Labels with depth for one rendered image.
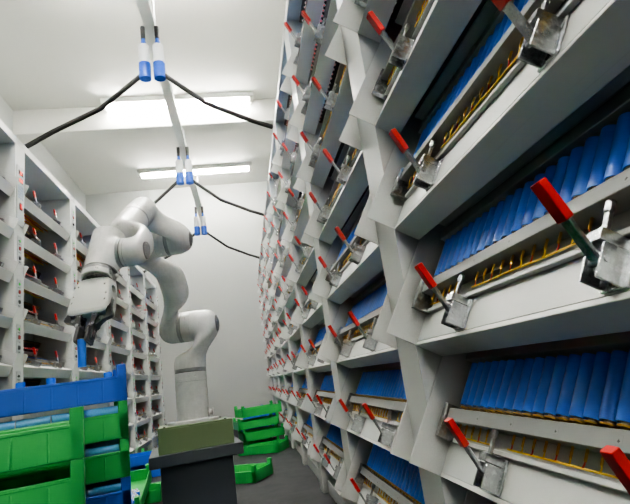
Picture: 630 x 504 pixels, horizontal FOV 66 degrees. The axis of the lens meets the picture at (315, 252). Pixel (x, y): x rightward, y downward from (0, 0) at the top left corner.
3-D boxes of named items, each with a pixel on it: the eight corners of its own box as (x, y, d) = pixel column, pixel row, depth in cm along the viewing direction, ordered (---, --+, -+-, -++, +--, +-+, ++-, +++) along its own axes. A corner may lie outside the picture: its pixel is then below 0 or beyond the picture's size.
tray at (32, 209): (67, 241, 278) (76, 219, 282) (20, 204, 220) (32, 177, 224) (32, 231, 277) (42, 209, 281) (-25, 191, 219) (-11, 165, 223)
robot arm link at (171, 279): (201, 346, 192) (161, 352, 192) (205, 326, 202) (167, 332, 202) (165, 237, 166) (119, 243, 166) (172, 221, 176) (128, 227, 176)
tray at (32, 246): (67, 274, 274) (77, 251, 278) (19, 244, 216) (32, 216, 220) (32, 264, 272) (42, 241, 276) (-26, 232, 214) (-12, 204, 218)
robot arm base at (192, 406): (221, 417, 194) (217, 370, 199) (216, 419, 176) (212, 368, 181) (172, 424, 192) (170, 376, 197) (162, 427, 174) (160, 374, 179)
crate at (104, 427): (123, 432, 124) (122, 400, 126) (129, 437, 107) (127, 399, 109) (-17, 456, 112) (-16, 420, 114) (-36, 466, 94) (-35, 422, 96)
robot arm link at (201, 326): (180, 374, 195) (177, 315, 201) (225, 368, 195) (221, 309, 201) (170, 374, 183) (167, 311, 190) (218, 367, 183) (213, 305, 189)
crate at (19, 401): (122, 400, 126) (120, 369, 128) (127, 399, 109) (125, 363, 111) (-16, 420, 114) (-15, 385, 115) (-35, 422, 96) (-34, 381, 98)
